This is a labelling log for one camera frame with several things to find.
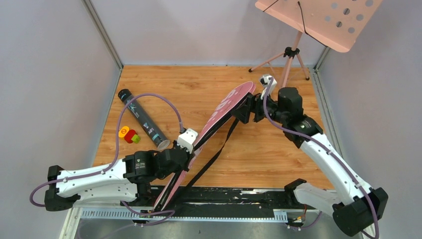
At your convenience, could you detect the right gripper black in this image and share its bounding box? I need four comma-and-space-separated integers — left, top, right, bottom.
231, 89, 288, 124

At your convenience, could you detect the pink racket bag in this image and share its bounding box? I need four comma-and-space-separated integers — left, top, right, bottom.
154, 81, 256, 210

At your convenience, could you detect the black shuttlecock tube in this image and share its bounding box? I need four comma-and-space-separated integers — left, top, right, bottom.
117, 89, 170, 150

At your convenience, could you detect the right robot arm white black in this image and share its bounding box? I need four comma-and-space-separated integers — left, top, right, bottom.
232, 87, 388, 239

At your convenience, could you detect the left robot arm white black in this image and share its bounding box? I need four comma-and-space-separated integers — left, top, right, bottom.
44, 146, 194, 212

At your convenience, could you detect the yellow red green toy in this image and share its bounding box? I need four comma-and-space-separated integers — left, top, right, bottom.
118, 125, 140, 144

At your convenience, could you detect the pink music stand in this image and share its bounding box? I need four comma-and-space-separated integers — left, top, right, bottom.
248, 0, 383, 89

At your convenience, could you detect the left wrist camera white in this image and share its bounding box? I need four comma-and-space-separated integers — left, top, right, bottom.
176, 128, 199, 153

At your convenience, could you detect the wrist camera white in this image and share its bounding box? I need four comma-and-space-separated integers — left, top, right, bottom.
259, 74, 277, 100
176, 128, 199, 153

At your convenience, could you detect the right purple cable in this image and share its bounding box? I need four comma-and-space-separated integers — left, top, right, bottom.
263, 79, 380, 239

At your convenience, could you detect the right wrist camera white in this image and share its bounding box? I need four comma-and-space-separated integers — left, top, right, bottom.
259, 74, 277, 100

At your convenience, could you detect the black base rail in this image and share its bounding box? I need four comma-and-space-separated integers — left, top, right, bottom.
164, 186, 314, 218

